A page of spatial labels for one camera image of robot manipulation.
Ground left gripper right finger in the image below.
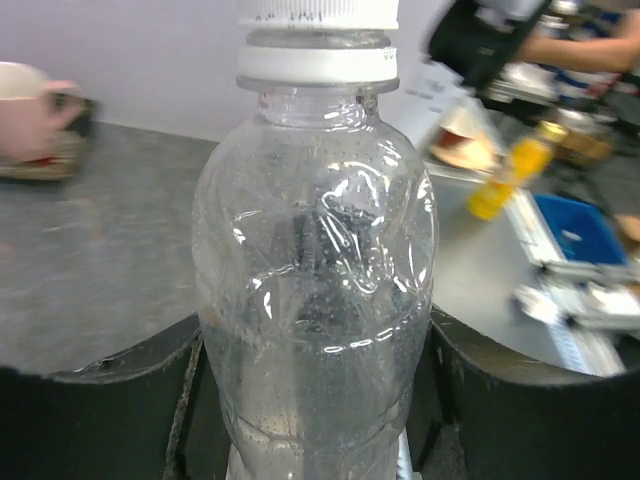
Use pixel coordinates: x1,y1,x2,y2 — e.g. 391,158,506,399
407,308,639,479

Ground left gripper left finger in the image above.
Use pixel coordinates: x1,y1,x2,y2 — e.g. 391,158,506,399
1,315,230,479

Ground clear bottle blue-white cap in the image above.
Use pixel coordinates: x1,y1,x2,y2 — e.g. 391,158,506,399
192,29,438,479

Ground white blue bottle cap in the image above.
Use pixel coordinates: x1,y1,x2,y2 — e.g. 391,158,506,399
236,0,399,30

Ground orange bottle outside cell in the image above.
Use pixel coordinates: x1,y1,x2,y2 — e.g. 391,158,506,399
467,121,568,221

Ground blue plastic bin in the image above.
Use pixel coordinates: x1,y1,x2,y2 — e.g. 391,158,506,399
533,194,628,265

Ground dark floral square plate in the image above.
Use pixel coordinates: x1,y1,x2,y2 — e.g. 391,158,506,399
1,99,100,182

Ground brown bowl on plate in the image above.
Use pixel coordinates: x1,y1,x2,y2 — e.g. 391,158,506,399
429,107,498,172

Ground pink white mug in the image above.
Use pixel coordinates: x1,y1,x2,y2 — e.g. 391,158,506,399
1,62,85,162

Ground person in dark shirt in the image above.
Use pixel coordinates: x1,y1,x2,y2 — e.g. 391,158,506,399
516,9,639,73

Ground slotted cable duct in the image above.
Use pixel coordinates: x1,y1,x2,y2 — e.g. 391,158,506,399
547,324,626,377

